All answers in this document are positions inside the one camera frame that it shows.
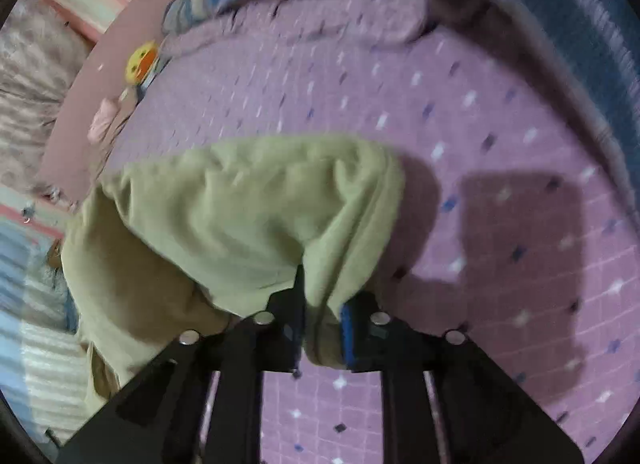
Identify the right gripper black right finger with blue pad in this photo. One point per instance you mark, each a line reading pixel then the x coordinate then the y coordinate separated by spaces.
pixel 443 399

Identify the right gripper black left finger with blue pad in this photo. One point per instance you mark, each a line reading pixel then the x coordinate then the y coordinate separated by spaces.
pixel 200 399

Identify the beige puffer jacket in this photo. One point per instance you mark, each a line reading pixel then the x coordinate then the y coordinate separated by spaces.
pixel 197 240

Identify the purple diamond pattern bedsheet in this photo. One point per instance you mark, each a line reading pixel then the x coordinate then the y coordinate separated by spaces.
pixel 509 228

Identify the pink folded cloth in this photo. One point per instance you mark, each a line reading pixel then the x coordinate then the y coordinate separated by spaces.
pixel 102 120

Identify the brown pillow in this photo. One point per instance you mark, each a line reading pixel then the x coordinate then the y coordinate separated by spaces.
pixel 100 152

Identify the pink headboard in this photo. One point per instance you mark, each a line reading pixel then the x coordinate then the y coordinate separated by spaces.
pixel 66 160

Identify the yellow duck plush toy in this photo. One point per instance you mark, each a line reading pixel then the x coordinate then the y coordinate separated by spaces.
pixel 140 63

